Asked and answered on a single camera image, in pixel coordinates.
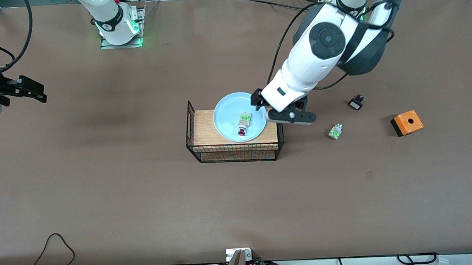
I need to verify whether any red push button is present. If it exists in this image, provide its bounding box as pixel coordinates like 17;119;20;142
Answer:
236;112;254;137

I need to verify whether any light blue plate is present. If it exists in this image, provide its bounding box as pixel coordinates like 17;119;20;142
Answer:
211;90;269;145

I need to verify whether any orange button box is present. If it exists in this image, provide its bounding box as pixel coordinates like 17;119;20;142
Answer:
390;109;425;138

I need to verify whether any wooden board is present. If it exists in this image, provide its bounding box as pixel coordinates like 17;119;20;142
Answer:
191;105;279;149

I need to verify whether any green white contact block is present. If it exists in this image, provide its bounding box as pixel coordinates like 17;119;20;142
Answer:
328;123;344;141

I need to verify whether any black wire rack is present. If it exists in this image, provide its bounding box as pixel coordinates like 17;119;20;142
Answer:
183;94;286;167

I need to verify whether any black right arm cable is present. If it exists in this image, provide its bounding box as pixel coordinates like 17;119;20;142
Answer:
0;0;37;71

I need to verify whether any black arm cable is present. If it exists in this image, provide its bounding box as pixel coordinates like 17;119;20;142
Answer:
0;0;37;71
261;1;352;95

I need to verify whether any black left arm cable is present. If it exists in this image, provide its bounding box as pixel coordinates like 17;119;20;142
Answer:
261;1;352;95

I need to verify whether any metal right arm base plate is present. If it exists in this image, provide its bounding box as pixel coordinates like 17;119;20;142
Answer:
97;2;148;50

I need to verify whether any black cable to base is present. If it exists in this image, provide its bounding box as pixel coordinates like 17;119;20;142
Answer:
247;0;327;12

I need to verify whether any small black switch part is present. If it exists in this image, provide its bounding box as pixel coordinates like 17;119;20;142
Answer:
348;94;365;111

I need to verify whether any looped black cable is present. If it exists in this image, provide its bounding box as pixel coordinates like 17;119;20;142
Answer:
30;232;77;265

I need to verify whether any thin black cable loop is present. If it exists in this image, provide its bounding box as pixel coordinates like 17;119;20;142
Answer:
396;251;439;265

